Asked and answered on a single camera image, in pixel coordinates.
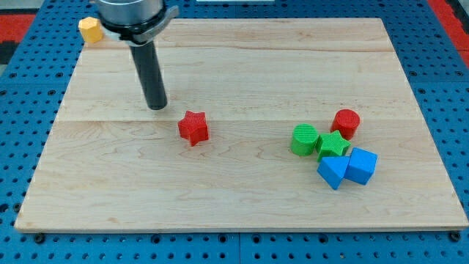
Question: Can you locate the blue triangular prism block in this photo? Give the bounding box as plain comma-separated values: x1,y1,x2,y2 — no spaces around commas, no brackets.
317,156,350,190

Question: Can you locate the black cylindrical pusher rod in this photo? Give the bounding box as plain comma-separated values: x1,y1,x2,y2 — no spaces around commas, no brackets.
130,42,167,110

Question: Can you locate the light wooden board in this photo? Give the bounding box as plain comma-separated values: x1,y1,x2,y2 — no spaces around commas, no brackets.
15,18,468,234

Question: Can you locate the green cylinder block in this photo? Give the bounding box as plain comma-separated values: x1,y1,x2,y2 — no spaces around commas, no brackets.
290,123,319,156

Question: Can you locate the red cylinder block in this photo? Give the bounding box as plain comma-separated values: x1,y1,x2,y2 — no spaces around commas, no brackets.
330,109,361,140

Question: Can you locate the blue cube block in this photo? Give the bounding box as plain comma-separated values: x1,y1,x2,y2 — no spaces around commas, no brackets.
344,147,378,186

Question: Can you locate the yellow hexagon block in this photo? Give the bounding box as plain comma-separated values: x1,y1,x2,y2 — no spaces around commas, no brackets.
78,17,103,43

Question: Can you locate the green star block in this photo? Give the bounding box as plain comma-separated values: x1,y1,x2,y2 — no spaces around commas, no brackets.
315,131,351,162

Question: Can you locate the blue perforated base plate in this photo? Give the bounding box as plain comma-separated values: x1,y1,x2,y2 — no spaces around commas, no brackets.
1,1,468,263

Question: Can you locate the red star block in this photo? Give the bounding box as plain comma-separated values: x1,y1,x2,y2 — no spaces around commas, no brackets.
177,111,210,147

